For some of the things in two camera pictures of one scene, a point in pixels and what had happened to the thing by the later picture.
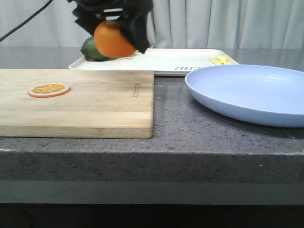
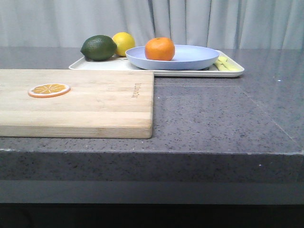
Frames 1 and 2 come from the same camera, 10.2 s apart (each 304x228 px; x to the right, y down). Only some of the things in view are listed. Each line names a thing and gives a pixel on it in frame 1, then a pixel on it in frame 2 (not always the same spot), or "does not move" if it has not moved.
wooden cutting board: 104,104 does not move
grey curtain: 178,24 does not move
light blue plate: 267,95 → 186,57
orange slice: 48,90 does not move
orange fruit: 109,42 → 159,49
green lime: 89,50 does not move
